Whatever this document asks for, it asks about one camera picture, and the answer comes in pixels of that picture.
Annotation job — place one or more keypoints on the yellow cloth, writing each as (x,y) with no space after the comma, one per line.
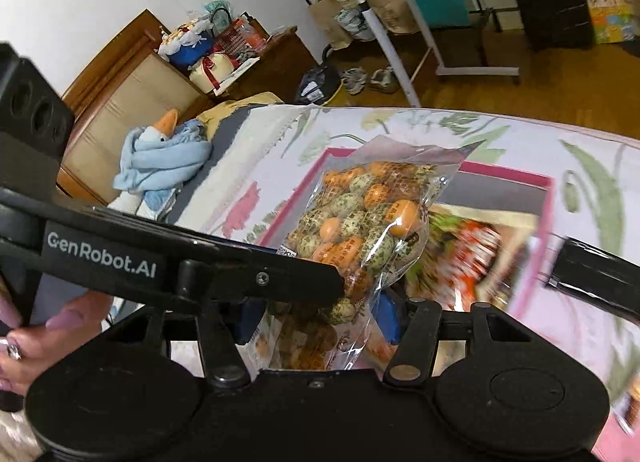
(235,107)

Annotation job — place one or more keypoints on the glossy black object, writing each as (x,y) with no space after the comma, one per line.
(590,267)

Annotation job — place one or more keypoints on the blue white gift basket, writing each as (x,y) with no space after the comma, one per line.
(187,45)

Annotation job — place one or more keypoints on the white desk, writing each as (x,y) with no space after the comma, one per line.
(380,37)

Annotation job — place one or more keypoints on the person's left hand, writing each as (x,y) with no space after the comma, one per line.
(40,344)

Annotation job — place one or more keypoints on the brown paper bag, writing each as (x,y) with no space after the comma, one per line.
(327,17)
(392,5)

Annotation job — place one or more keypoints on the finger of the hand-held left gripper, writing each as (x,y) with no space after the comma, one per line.
(280,277)

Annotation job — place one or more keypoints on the clear bag of round candies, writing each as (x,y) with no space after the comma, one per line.
(360,222)

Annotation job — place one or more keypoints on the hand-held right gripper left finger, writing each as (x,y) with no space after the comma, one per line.
(248,324)

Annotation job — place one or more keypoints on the goose plush toy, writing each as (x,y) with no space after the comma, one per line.
(160,157)

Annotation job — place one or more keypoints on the red orange snack packet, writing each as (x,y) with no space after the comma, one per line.
(475,252)

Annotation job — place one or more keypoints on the grey white blanket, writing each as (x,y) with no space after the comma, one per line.
(240,147)

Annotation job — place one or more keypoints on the floral bed sheet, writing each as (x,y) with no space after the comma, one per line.
(590,352)

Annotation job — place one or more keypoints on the pink cardboard box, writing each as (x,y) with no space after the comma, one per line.
(505,175)

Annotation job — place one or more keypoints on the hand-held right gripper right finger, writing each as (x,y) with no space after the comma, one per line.
(386,318)

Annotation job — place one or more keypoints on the grey sneaker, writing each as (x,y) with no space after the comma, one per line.
(384,80)
(354,81)

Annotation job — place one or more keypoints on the cream gift box red ribbon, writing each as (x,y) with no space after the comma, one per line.
(212,73)

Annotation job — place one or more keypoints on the black floor bag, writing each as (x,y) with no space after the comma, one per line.
(317,85)

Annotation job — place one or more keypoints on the red plaid bag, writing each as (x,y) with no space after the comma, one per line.
(235,37)

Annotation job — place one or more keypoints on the brown nut snack packet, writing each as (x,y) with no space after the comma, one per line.
(300,342)

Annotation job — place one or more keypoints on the wooden cabinet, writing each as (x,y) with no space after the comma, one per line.
(125,102)

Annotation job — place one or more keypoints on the colourful printed box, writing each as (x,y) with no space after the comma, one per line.
(612,17)

